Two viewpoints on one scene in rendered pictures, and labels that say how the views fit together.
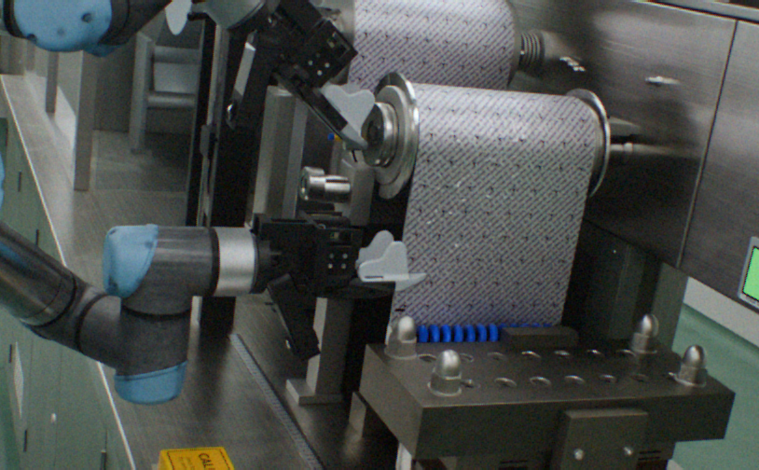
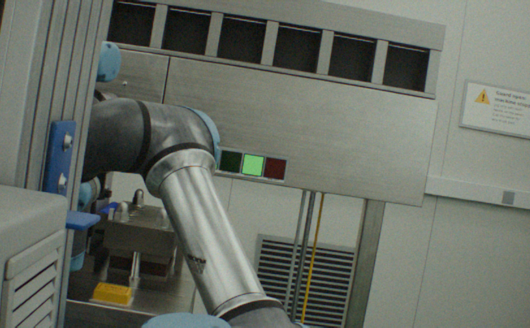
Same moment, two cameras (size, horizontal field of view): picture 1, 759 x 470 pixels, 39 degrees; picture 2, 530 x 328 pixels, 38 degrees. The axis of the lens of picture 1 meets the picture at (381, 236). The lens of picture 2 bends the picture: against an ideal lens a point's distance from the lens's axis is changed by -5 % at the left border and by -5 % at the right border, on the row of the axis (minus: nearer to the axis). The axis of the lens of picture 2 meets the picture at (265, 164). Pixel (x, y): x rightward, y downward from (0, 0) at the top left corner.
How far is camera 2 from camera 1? 1.53 m
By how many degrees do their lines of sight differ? 68
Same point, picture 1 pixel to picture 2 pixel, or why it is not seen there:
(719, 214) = not seen: hidden behind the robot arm
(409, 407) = (162, 236)
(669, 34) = (127, 62)
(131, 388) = (76, 262)
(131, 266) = (88, 193)
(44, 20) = (109, 67)
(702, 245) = not seen: hidden behind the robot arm
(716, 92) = (163, 86)
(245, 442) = (79, 285)
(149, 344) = (84, 235)
